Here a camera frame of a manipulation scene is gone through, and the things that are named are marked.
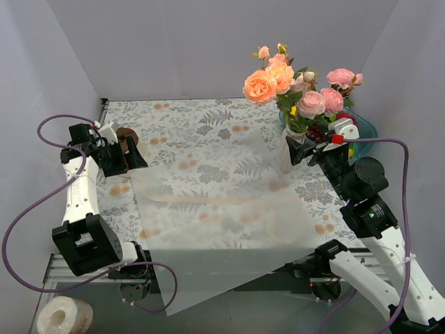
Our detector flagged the brown ribbon spool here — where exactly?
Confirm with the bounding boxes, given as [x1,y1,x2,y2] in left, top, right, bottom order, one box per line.
[116,127,147,159]

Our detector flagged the peach flower stem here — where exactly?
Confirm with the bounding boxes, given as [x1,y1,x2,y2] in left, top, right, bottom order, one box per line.
[243,46,277,104]
[266,43,295,120]

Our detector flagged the cream ribbon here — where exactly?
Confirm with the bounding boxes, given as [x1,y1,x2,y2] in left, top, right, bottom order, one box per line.
[146,193,312,244]

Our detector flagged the white wrapping paper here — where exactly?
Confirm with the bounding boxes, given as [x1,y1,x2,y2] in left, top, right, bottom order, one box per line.
[131,132,322,315]

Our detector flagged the pink flower stems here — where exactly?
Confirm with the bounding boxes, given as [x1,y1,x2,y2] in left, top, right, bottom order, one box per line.
[289,71,325,132]

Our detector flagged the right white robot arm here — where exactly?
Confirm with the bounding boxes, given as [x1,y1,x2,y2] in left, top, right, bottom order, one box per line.
[286,134,444,333]

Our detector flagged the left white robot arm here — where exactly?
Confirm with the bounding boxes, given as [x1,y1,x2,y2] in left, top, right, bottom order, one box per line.
[52,122,148,278]

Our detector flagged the white ribbed vase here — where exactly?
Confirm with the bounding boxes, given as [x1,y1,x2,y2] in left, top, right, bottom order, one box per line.
[275,125,307,174]

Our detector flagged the dark grape bunch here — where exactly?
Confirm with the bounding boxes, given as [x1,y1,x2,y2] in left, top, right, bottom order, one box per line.
[307,126,325,143]

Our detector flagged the teal plastic fruit basket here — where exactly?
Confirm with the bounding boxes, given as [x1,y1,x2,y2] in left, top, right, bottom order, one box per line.
[279,106,378,164]

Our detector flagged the red dragon fruit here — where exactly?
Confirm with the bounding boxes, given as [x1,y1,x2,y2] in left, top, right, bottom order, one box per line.
[336,112,358,126]

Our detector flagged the floral tablecloth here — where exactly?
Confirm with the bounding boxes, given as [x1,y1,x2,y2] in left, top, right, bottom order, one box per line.
[101,98,364,248]

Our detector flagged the white tape roll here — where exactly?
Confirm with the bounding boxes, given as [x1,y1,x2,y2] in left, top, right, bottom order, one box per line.
[37,296,93,334]

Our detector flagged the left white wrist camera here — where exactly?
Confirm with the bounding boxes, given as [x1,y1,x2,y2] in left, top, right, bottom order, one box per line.
[98,122,118,145]

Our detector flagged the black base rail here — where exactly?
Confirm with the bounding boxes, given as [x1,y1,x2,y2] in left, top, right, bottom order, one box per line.
[107,243,348,295]

